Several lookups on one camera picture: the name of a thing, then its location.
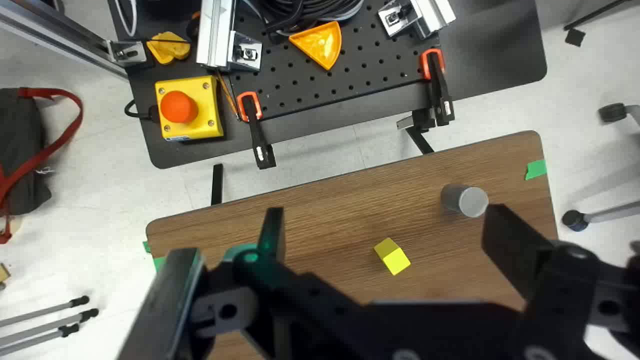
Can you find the black cable coil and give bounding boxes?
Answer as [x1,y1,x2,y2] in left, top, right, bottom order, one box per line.
[243,0,366,36]

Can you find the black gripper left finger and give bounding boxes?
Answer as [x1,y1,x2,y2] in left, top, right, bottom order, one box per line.
[118,248,204,360]

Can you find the orange black clamp left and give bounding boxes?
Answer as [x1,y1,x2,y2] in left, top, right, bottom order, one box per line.
[237,93,277,171]

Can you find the yellow emergency stop box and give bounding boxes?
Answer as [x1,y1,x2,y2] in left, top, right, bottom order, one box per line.
[154,77,224,143]

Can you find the green tape marker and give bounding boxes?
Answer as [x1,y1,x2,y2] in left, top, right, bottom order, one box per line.
[525,160,547,181]

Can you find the aluminium corner bracket rail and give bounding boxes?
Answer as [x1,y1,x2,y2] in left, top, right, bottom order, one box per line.
[379,0,457,38]

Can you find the grey cylinder cup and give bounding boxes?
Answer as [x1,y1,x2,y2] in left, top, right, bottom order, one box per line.
[441,184,489,218]

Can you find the orange black clamp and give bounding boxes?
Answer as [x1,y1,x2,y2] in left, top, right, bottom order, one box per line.
[237,93,277,171]
[419,47,454,124]

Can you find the orange black clamp right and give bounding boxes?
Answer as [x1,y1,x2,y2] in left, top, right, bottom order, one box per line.
[419,47,454,124]

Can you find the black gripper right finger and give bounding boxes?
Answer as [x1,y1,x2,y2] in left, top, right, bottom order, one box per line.
[482,204,557,300]

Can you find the aluminium extrusion rail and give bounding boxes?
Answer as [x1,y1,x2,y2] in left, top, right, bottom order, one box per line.
[197,0,262,72]

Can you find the orange triangular wedge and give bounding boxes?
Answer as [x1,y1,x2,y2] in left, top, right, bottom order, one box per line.
[289,20,343,70]

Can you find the black perforated breadboard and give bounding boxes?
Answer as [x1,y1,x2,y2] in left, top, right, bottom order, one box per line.
[106,0,548,171]

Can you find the yellow orange plastic piece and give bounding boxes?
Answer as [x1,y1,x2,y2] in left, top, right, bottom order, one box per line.
[147,32,192,67]

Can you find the dark bag red strap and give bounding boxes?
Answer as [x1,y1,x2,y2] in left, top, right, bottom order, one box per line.
[0,86,86,246]

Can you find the yellow cup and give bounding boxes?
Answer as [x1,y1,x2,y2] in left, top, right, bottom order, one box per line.
[374,238,410,277]

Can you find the tripod legs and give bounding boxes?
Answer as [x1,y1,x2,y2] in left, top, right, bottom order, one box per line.
[0,296,101,357]

